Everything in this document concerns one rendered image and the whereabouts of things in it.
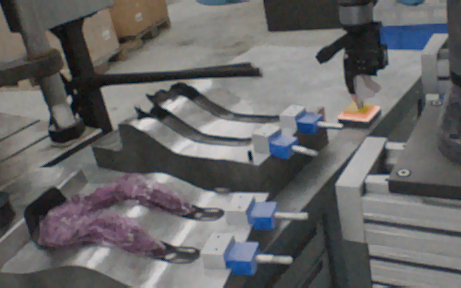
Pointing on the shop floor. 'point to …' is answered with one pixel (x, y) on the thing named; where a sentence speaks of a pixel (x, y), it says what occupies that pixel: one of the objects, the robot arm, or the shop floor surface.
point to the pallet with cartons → (138, 20)
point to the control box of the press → (72, 48)
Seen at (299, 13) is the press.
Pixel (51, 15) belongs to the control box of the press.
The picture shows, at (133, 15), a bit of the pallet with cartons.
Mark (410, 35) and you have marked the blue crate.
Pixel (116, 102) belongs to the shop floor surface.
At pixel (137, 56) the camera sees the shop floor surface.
